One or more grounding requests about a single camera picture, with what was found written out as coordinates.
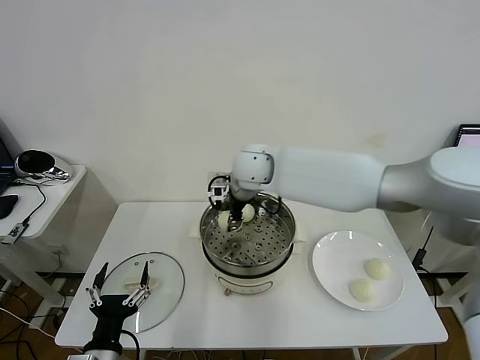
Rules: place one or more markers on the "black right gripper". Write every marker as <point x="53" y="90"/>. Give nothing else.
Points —
<point x="236" y="208"/>

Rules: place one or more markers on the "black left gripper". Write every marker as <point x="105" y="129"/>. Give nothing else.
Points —
<point x="112" y="307"/>

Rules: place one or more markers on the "white steamed baozi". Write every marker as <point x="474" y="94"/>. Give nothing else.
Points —
<point x="249" y="213"/>
<point x="223" y="222"/>
<point x="378" y="269"/>
<point x="362" y="290"/>

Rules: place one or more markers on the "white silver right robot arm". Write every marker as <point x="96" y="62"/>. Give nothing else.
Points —
<point x="318" y="176"/>

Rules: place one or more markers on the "stainless steel steamer basket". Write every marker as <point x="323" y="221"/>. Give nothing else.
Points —
<point x="262" y="240"/>

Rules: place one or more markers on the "round glass pot lid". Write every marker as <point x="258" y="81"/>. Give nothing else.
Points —
<point x="165" y="270"/>

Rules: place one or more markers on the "cream electric cooking pot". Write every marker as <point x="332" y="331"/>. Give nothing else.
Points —
<point x="243" y="283"/>

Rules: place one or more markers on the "large white round plate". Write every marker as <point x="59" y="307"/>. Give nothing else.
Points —
<point x="337" y="262"/>

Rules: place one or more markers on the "small grey usb hub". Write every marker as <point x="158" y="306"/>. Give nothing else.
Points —
<point x="15" y="232"/>

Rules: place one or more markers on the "black computer mouse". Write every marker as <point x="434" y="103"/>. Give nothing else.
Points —
<point x="7" y="206"/>

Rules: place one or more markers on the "black laptop dark screen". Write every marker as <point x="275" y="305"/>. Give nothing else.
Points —
<point x="4" y="157"/>

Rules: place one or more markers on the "black laptop lit screen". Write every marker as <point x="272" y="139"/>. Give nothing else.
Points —
<point x="470" y="137"/>

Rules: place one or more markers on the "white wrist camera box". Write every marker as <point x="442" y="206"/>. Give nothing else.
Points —
<point x="218" y="193"/>

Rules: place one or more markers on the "white wall socket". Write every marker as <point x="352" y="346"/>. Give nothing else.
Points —
<point x="57" y="249"/>

